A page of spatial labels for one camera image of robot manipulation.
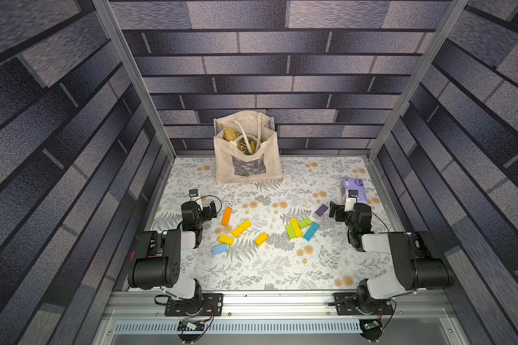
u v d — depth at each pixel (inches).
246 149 38.3
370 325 28.7
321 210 38.4
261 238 35.3
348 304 28.6
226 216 37.9
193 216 28.6
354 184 39.5
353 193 31.9
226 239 35.2
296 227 36.3
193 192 32.1
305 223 36.6
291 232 35.6
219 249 34.5
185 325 27.9
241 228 36.5
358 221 28.4
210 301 29.7
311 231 36.3
